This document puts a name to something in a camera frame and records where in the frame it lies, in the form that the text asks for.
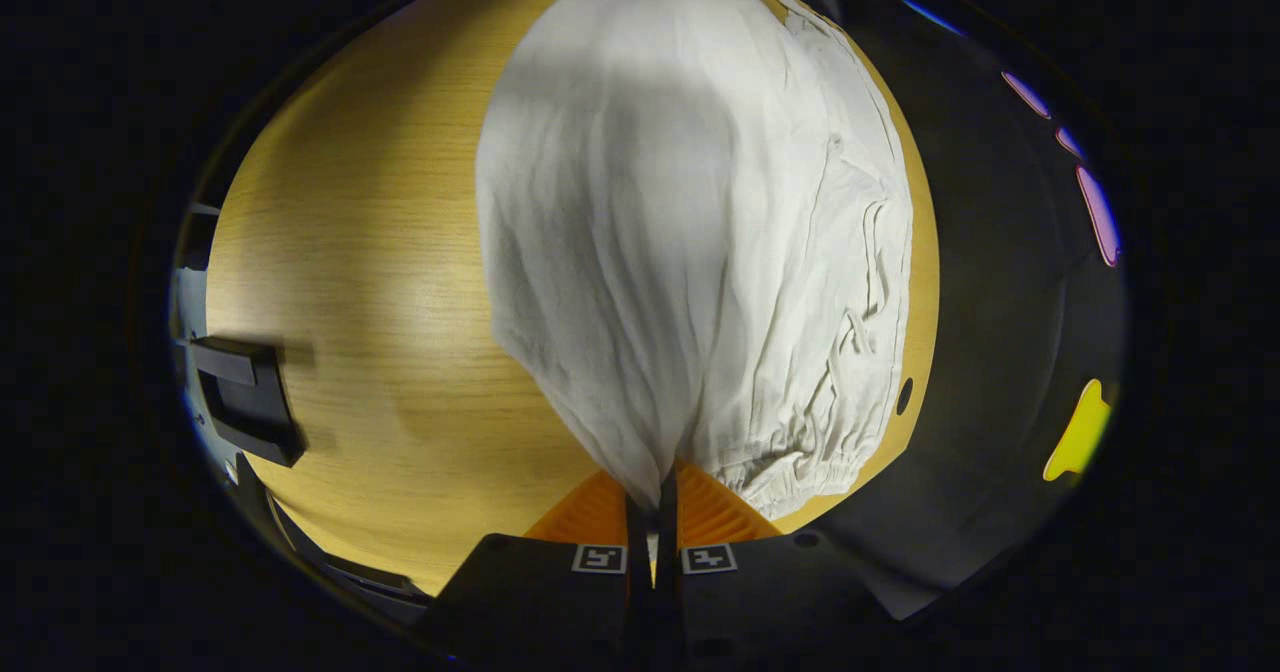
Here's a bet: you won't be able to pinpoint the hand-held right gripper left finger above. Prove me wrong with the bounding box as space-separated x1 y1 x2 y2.
415 467 657 672

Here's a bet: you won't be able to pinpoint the white jeans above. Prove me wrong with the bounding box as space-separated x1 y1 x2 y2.
475 0 916 521

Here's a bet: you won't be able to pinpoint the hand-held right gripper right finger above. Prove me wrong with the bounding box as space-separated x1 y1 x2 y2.
655 460 901 672

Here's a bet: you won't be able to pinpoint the black table edge bracket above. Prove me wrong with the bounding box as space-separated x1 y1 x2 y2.
186 336 307 469

